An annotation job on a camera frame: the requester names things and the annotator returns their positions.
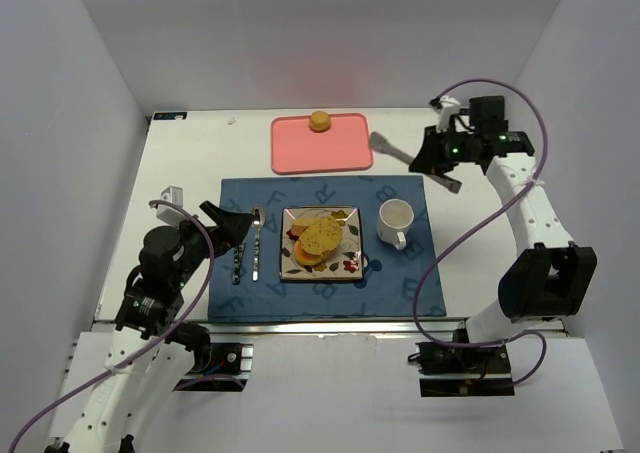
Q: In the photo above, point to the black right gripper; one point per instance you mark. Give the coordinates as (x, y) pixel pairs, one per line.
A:
(437, 148)

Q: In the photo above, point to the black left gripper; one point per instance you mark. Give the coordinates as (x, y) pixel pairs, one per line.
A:
(215, 229)

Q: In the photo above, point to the metal kitchen tongs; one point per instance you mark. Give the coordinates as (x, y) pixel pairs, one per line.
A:
(380, 144)

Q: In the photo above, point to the orange glazed bagel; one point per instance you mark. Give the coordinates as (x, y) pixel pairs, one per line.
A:
(307, 259)

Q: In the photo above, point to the seeded bread slice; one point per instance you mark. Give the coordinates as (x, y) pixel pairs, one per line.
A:
(300, 225)

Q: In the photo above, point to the seeded bread sandwich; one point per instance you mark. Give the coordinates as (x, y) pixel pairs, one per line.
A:
(322, 236)

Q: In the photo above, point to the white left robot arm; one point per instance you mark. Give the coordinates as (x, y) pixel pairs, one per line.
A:
(152, 347)

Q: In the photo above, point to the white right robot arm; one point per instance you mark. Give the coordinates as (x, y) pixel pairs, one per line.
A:
(551, 274)

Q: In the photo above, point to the silver fork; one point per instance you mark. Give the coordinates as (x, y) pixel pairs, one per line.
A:
(236, 268)

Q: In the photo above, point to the silver table knife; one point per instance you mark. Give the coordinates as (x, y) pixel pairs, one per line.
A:
(242, 258)

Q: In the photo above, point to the silver spoon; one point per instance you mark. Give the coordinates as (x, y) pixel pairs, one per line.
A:
(258, 223)

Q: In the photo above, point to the blue letter-print placemat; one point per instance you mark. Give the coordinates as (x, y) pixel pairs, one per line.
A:
(390, 276)

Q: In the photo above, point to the white ceramic mug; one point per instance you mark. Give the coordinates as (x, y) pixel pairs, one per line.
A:
(394, 220)

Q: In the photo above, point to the pink plastic tray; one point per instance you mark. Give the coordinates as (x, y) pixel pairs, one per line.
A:
(297, 149)

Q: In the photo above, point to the square floral ceramic plate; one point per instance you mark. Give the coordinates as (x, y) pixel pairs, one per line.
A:
(345, 263)

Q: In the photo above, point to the small round bun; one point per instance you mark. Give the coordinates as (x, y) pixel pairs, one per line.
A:
(319, 121)

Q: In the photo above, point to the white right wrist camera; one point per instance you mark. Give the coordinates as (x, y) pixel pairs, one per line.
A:
(446, 107)

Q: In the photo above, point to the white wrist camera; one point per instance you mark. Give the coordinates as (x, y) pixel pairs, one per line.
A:
(165, 207)
(446, 107)

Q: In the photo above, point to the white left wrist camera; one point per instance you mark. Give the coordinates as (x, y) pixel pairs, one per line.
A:
(165, 207)

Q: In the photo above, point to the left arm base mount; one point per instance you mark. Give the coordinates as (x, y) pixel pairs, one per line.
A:
(224, 367)

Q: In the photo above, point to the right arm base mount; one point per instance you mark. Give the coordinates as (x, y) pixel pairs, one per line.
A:
(446, 372)

